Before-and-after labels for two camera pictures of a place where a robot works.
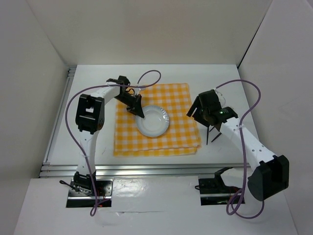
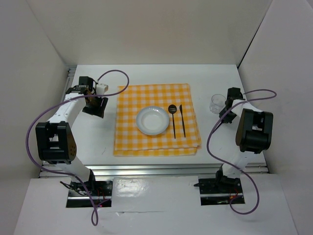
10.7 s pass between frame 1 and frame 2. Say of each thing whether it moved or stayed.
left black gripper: moved
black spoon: moved
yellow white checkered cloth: stayed
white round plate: stayed
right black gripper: moved
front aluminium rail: stayed
